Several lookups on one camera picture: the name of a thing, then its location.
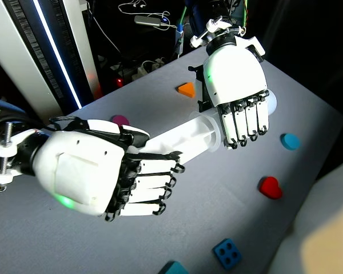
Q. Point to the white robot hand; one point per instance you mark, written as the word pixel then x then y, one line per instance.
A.
pixel 80 171
pixel 234 74

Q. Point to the large translucent plastic syringe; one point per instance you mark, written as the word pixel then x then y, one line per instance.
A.
pixel 188 140

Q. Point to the orange triangle block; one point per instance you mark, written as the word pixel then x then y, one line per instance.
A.
pixel 186 90

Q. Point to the magenta round block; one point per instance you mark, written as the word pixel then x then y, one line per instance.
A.
pixel 120 120

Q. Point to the grey table cloth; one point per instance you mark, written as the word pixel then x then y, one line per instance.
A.
pixel 74 248

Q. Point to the white power strip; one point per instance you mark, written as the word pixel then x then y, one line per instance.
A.
pixel 148 67

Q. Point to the teal round disc block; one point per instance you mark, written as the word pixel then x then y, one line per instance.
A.
pixel 290 141

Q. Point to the grey power bank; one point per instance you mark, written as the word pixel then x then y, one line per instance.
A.
pixel 147 21

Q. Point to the red heart block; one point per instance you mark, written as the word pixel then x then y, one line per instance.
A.
pixel 270 187

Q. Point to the white earphones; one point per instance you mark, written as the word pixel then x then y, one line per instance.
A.
pixel 135 5

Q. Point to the teal rounded rectangular block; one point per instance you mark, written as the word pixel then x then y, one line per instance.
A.
pixel 174 269

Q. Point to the white cabinet with light strip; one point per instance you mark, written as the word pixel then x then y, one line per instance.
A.
pixel 5 34

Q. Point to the blue block with four holes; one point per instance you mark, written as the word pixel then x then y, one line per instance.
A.
pixel 227 254

